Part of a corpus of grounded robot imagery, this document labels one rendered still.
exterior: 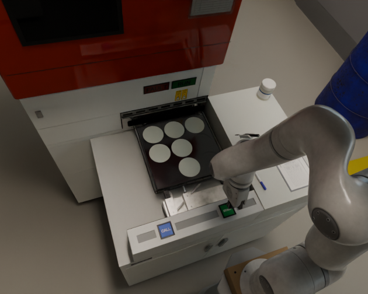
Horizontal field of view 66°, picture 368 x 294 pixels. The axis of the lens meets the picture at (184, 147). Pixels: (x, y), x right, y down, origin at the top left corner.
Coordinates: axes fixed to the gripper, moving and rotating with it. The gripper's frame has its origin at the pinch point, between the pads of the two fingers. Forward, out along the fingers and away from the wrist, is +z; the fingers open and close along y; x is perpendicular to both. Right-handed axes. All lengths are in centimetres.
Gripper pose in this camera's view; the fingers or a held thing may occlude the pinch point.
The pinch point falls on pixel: (231, 203)
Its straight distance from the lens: 111.4
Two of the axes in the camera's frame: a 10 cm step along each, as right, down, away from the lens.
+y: 3.6, 7.0, -6.2
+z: -0.4, 6.8, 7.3
